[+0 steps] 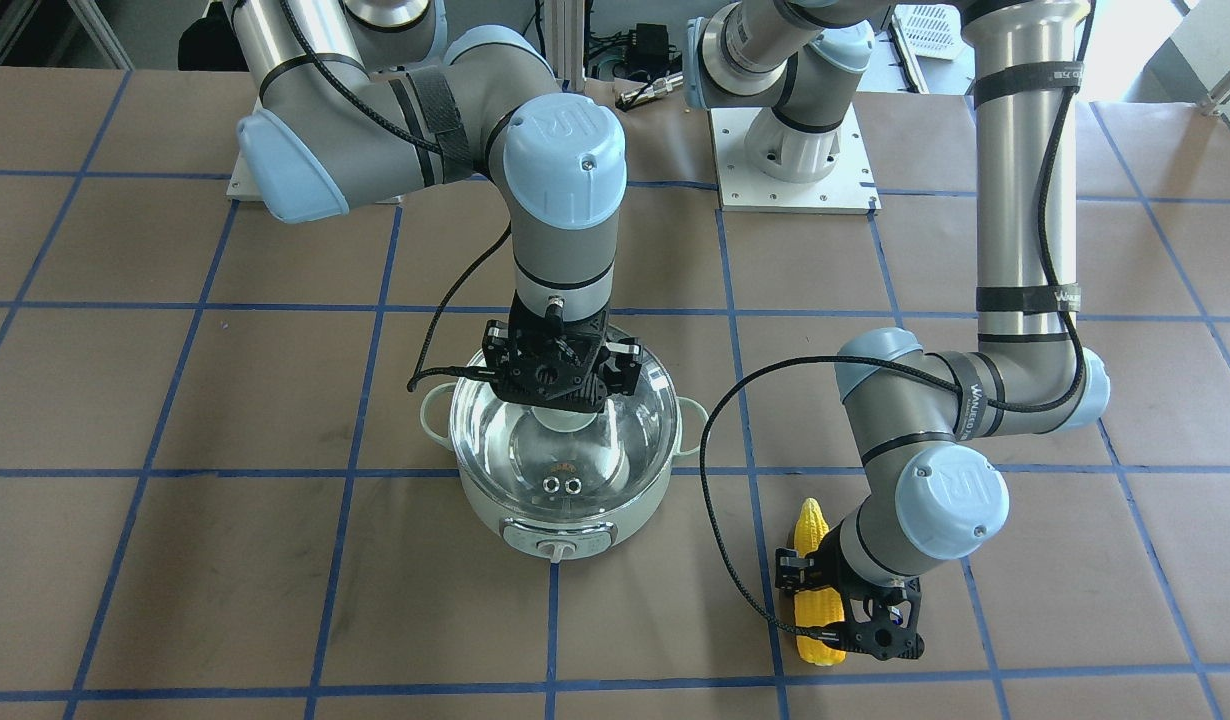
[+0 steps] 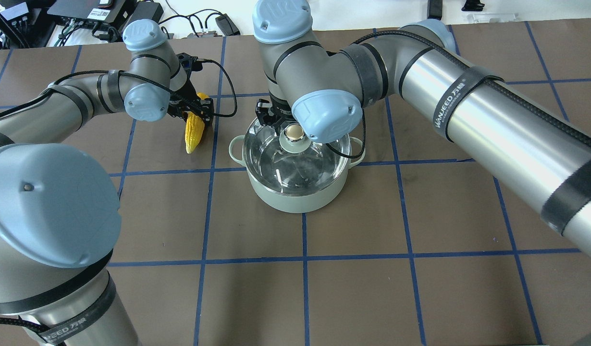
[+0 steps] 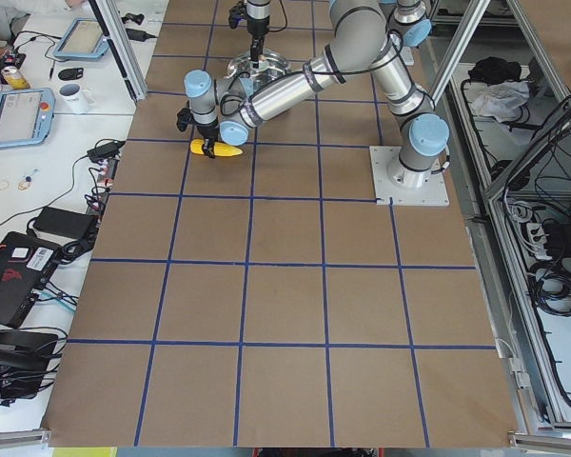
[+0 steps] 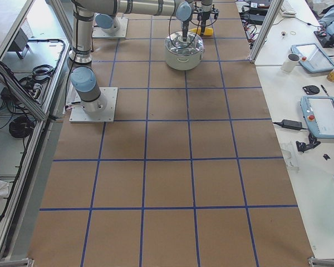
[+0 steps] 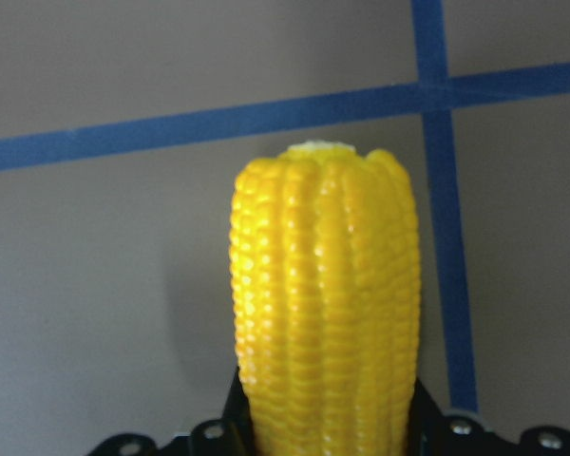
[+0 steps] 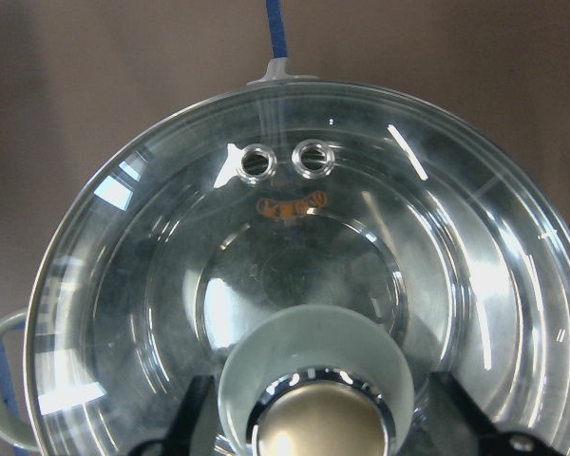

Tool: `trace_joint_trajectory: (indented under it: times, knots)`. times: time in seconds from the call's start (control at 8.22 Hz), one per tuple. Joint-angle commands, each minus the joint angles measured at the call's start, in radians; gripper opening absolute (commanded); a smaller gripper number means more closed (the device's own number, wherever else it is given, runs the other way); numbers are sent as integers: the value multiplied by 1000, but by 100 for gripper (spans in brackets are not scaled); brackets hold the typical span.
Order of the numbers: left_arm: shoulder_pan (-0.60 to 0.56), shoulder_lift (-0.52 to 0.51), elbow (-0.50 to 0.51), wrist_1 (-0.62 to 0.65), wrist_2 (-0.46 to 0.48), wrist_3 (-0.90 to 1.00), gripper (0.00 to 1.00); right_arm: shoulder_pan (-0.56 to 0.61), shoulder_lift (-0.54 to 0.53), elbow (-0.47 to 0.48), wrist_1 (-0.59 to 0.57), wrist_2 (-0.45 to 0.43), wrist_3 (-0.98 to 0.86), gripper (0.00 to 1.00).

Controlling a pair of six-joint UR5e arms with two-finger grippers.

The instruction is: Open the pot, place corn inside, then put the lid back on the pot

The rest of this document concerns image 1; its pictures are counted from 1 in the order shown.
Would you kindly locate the glass pot lid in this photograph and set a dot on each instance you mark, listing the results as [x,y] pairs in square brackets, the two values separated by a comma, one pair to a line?
[552,465]

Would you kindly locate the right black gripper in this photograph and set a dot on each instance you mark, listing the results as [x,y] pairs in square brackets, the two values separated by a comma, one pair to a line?
[496,354]

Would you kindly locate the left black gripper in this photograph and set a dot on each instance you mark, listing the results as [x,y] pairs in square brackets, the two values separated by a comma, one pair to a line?
[833,570]

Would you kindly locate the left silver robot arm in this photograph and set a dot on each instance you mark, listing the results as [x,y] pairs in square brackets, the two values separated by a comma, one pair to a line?
[913,413]

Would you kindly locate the pale green cooking pot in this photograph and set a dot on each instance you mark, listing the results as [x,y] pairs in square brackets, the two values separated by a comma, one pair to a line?
[555,542]

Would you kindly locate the yellow corn cob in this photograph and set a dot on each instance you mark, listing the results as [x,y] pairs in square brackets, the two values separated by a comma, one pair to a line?
[814,608]

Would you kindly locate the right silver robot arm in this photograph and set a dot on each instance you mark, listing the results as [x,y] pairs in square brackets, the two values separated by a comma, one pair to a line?
[327,137]

